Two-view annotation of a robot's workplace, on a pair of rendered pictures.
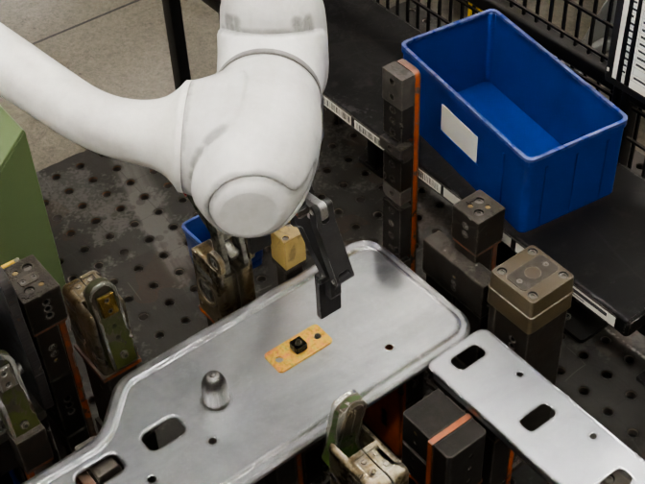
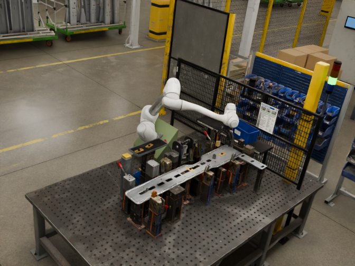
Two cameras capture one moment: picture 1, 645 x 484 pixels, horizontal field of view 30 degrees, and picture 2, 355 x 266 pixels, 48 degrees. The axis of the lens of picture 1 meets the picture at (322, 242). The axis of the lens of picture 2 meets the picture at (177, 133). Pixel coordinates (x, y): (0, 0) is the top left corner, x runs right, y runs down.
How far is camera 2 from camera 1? 2.72 m
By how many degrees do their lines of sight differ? 19
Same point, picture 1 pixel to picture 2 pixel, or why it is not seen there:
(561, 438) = (255, 162)
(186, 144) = (227, 118)
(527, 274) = (249, 146)
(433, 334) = (237, 153)
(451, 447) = (242, 164)
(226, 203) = (232, 123)
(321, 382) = (225, 157)
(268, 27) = (232, 109)
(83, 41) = (134, 135)
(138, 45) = not seen: hidden behind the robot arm
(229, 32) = (227, 110)
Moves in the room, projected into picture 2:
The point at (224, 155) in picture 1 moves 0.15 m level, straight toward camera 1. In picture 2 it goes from (232, 118) to (239, 126)
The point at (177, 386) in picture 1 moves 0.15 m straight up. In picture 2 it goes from (208, 157) to (211, 143)
